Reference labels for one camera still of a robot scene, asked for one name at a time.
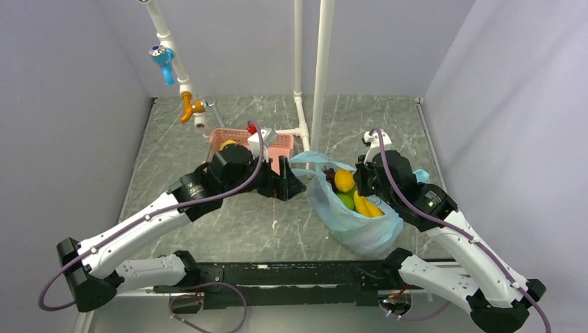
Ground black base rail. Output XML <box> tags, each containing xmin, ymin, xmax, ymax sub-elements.
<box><xmin>153</xmin><ymin>260</ymin><xmax>405</xmax><ymax>309</ymax></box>

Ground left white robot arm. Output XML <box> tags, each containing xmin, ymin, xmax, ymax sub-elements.
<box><xmin>56</xmin><ymin>144</ymin><xmax>306</xmax><ymax>312</ymax></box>

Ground purple cable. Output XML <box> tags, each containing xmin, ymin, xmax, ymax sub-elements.
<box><xmin>37</xmin><ymin>121</ymin><xmax>266</xmax><ymax>333</ymax></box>
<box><xmin>367</xmin><ymin>128</ymin><xmax>552</xmax><ymax>333</ymax></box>

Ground yellow fake lemon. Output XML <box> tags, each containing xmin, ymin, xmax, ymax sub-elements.
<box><xmin>334</xmin><ymin>169</ymin><xmax>356</xmax><ymax>193</ymax></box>

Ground light blue plastic bag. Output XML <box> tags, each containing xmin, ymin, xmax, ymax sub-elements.
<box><xmin>289</xmin><ymin>151</ymin><xmax>404</xmax><ymax>259</ymax></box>

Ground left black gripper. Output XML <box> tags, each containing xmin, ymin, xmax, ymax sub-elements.
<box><xmin>223</xmin><ymin>150</ymin><xmax>306</xmax><ymax>201</ymax></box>

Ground blue plastic faucet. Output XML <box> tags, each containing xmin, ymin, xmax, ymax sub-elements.
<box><xmin>148</xmin><ymin>44</ymin><xmax>175</xmax><ymax>86</ymax></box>

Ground pink plastic basket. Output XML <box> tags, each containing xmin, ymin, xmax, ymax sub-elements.
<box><xmin>207</xmin><ymin>128</ymin><xmax>294</xmax><ymax>173</ymax></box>

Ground dark fake grapes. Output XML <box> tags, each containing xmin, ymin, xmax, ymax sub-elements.
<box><xmin>323</xmin><ymin>168</ymin><xmax>336</xmax><ymax>184</ymax></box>

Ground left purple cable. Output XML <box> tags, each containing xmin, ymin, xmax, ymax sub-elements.
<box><xmin>37</xmin><ymin>121</ymin><xmax>266</xmax><ymax>333</ymax></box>

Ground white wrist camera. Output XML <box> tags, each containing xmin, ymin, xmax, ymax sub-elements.
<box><xmin>361</xmin><ymin>130</ymin><xmax>392</xmax><ymax>164</ymax></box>
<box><xmin>247</xmin><ymin>121</ymin><xmax>277</xmax><ymax>162</ymax></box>

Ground yellow fake banana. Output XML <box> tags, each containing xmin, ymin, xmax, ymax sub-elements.
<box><xmin>353</xmin><ymin>190</ymin><xmax>384</xmax><ymax>218</ymax></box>

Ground silver wrench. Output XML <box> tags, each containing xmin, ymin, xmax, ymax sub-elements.
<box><xmin>206</xmin><ymin>98</ymin><xmax>225</xmax><ymax>128</ymax></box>

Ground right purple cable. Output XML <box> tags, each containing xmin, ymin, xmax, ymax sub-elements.
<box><xmin>367</xmin><ymin>128</ymin><xmax>552</xmax><ymax>333</ymax></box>

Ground yellow fake pear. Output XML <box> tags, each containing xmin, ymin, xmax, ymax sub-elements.
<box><xmin>218</xmin><ymin>139</ymin><xmax>239</xmax><ymax>151</ymax></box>

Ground white pvc pipe frame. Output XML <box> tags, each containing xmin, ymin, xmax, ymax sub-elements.
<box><xmin>137</xmin><ymin>0</ymin><xmax>336</xmax><ymax>155</ymax></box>

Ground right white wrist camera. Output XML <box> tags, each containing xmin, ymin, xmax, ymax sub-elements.
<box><xmin>361</xmin><ymin>130</ymin><xmax>392</xmax><ymax>164</ymax></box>

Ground green fake lime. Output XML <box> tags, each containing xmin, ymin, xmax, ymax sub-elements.
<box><xmin>336</xmin><ymin>192</ymin><xmax>355</xmax><ymax>211</ymax></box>

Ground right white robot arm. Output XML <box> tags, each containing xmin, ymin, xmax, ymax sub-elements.
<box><xmin>354</xmin><ymin>150</ymin><xmax>546</xmax><ymax>332</ymax></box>

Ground orange plastic faucet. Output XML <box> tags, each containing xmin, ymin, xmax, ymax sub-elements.
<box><xmin>180</xmin><ymin>92</ymin><xmax>206</xmax><ymax>123</ymax></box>

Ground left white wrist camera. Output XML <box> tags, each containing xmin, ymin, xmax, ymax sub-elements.
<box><xmin>247</xmin><ymin>121</ymin><xmax>277</xmax><ymax>162</ymax></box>

